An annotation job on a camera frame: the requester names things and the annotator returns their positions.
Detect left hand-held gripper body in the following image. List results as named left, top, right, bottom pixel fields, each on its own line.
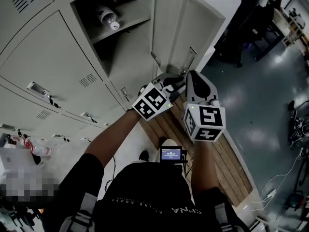
left=131, top=72, right=188, bottom=122

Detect black equipment with cables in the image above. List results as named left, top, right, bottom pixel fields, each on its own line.
left=287, top=100, right=309, bottom=149

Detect black metal shelf rack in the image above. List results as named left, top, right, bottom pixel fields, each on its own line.
left=214, top=0, right=288, bottom=67

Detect small black monitor screen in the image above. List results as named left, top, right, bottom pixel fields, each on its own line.
left=160, top=145, right=183, bottom=161

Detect grey metal locker door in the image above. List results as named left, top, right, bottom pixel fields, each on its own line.
left=151, top=0, right=226, bottom=76

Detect grey harness strap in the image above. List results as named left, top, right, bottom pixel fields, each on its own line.
left=60, top=193, right=94, bottom=232
left=214, top=203, right=242, bottom=232

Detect white floor cable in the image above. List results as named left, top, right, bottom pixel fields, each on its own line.
left=251, top=152, right=306, bottom=211

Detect light wooden table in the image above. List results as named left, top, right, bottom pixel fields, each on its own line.
left=272, top=8, right=309, bottom=48

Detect beige metal locker cabinet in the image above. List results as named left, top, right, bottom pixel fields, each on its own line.
left=0, top=0, right=227, bottom=142

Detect thin black cable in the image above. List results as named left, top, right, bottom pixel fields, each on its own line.
left=105, top=156, right=116, bottom=192

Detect white bucket black inside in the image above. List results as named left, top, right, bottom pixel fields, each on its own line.
left=32, top=153, right=48, bottom=165

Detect person's left forearm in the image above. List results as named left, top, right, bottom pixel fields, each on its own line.
left=84, top=110, right=145, bottom=168

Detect clear plastic bottle white cap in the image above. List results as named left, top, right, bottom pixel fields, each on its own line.
left=98, top=5, right=121, bottom=31

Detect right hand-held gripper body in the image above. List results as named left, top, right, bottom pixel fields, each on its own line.
left=183, top=70, right=226, bottom=144

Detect person's black t-shirt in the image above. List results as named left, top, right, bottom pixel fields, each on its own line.
left=42, top=153, right=249, bottom=232

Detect person's right forearm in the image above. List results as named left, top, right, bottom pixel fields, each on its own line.
left=192, top=141, right=219, bottom=192

